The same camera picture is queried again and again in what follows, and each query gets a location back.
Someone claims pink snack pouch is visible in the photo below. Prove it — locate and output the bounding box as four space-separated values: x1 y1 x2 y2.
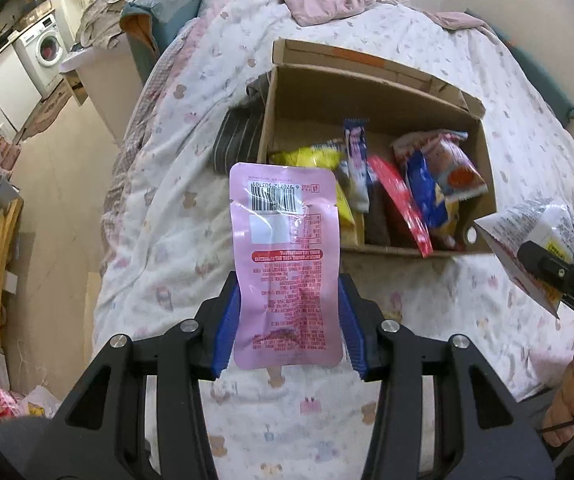
229 161 344 368

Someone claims teal cushion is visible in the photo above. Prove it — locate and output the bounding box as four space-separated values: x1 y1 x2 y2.
119 0 208 83

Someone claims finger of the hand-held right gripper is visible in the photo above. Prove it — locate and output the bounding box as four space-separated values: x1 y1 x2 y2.
516 240 574 318

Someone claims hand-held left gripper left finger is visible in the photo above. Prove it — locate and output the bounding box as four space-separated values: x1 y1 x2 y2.
27 271 242 480

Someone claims grey striped cloth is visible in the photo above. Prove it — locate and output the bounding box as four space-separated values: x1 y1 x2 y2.
212 77 273 171

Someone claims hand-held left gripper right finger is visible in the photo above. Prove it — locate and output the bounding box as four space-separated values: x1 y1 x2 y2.
338 273 555 480

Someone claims white plastic bag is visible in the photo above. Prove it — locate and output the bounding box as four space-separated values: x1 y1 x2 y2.
21 385 62 418

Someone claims brown cardboard box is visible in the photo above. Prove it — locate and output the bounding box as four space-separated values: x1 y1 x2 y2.
257 37 498 258

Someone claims beige printed cloth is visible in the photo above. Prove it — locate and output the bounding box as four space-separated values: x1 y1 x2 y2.
74 0 132 51

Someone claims white cabinet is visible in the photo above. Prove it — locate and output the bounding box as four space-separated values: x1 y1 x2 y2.
0 47 42 133

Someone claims slim blue white snack packet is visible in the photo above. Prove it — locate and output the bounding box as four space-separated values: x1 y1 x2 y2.
343 117 372 213

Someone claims white washing machine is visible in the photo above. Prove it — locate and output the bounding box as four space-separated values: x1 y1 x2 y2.
14 12 65 98

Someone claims blue and yellow snack packet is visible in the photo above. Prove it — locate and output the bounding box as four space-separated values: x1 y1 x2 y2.
404 152 460 251

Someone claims teal cloth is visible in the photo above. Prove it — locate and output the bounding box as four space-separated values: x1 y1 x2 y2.
487 25 574 121

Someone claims person's right hand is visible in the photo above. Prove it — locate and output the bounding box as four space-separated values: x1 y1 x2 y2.
542 337 574 448

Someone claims patterned floor mat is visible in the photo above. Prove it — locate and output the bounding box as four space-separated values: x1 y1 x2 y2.
21 80 74 142

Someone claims white side table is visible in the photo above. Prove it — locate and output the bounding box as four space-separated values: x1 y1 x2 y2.
59 45 132 141

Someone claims pink orange snack bag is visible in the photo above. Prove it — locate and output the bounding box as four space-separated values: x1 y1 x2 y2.
392 130 488 203

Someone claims red snack packet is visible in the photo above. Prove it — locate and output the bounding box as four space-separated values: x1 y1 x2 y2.
367 155 434 258

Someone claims printed white bed sheet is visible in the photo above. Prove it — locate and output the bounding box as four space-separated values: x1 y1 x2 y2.
92 0 574 480

